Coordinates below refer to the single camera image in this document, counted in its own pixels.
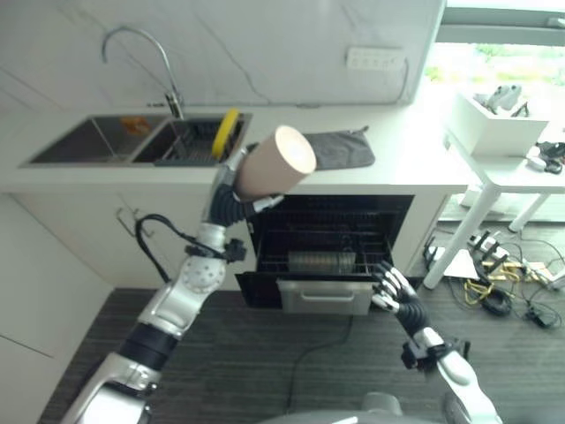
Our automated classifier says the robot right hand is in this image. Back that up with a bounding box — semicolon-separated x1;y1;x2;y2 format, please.
369;260;433;331

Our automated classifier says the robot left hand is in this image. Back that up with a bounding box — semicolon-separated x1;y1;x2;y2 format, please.
197;141;284;247

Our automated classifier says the brown cylindrical cup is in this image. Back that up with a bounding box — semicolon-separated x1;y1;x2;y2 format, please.
235;125;318;201

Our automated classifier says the black built-in dishwasher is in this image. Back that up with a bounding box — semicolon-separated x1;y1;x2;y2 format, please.
233;193;417;317

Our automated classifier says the clear glass dishes stack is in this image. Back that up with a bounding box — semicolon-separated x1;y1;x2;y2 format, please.
286;249;357;273

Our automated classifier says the white device with black antennas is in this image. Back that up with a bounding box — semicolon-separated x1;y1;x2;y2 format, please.
421;238;446;271

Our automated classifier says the dark dish rack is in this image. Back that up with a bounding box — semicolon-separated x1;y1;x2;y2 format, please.
154;117;245;168

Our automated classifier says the yellow plate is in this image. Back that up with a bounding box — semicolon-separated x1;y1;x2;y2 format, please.
210;108;242;160

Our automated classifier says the white floor power strip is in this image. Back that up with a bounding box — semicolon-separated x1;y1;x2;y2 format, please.
468;231;509;262

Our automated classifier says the metal cabinet hook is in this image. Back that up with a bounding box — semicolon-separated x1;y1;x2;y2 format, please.
116;206;140;236

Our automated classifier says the robot grey torso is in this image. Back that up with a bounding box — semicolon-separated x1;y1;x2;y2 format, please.
260;382;447;424

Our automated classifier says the orange sponge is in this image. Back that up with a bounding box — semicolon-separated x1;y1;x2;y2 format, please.
119;116;149;135

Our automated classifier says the grey cloth mat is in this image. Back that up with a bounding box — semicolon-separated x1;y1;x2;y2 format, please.
304;125;377;171

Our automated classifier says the black power adapter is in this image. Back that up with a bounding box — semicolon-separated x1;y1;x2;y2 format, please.
524;303;558;329

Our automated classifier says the stainless steel double sink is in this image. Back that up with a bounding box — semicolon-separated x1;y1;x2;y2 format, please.
17;111;254;170

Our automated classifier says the chrome gooseneck faucet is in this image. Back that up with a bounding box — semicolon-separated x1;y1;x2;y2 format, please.
102;26;185;120

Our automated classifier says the white table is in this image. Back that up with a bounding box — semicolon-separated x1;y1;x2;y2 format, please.
422;127;565;291

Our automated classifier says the white box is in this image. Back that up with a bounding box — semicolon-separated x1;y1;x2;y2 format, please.
453;89;551;156

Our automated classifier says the black and white gadget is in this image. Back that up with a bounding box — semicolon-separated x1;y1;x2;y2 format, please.
524;140;565;174

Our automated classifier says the white controller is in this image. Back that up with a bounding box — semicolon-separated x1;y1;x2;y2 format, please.
484;83;523;112

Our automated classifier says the yellow cable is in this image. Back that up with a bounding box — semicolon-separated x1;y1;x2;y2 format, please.
456;278;494;307

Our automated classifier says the silver dishwasher drawer handle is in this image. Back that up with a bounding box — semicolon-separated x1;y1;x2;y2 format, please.
275;276;374;316

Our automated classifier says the black coiled cable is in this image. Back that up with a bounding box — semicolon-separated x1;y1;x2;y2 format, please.
479;290;512;316

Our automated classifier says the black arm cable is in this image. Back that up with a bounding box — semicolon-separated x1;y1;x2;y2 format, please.
133;213;196;284

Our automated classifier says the black wire dishwasher basket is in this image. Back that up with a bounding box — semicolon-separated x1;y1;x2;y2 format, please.
255;209;396;277

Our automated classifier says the black power cable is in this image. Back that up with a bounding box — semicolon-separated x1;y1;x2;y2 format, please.
288;314;355;406

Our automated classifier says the white wall socket strip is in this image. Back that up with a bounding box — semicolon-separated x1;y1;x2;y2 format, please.
345;45;407;72

